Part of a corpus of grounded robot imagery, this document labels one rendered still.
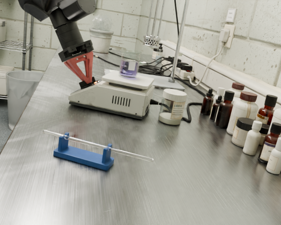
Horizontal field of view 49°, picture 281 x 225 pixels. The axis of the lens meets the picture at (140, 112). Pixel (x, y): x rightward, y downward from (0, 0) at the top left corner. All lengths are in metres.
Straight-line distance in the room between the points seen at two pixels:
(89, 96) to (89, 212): 0.42
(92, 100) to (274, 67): 0.55
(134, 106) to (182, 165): 0.24
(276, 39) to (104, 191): 0.74
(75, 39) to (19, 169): 0.40
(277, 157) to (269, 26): 0.53
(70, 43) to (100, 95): 0.15
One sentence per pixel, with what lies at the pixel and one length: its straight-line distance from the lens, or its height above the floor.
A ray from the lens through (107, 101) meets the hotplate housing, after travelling 0.78.
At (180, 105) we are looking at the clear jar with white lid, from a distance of 0.77.
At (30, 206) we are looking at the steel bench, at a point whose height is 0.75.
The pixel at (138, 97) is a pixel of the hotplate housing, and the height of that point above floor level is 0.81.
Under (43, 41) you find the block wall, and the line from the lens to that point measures 3.26.
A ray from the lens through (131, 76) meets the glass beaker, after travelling 0.80.
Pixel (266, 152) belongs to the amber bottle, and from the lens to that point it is 0.69.
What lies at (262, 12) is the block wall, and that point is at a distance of 1.14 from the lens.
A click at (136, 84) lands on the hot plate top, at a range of 0.76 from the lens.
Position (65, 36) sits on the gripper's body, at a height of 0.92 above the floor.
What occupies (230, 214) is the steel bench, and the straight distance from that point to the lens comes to 0.49.
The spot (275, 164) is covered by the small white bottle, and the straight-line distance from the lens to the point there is 0.66.
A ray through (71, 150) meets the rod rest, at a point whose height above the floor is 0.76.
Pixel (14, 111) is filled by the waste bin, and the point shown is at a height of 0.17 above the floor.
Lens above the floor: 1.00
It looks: 17 degrees down
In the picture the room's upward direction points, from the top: 10 degrees clockwise
